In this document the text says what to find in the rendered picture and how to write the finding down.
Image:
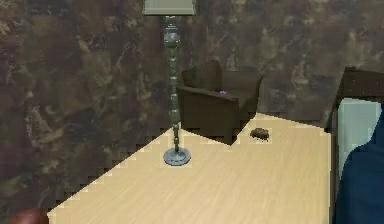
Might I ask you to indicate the dark brown armchair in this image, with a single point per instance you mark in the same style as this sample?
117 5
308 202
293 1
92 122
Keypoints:
213 106

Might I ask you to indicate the grey-green floor lamp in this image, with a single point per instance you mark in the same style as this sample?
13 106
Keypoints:
172 100

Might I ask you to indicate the small purple object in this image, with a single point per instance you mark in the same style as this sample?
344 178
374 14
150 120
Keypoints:
223 92

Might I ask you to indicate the small brown round object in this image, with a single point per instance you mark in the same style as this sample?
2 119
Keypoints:
260 134

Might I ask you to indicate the dark blue blanket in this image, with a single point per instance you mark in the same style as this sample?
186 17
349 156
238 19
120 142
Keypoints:
363 186

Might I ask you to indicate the reddish brown round object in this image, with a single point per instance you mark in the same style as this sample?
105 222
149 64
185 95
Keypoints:
30 217

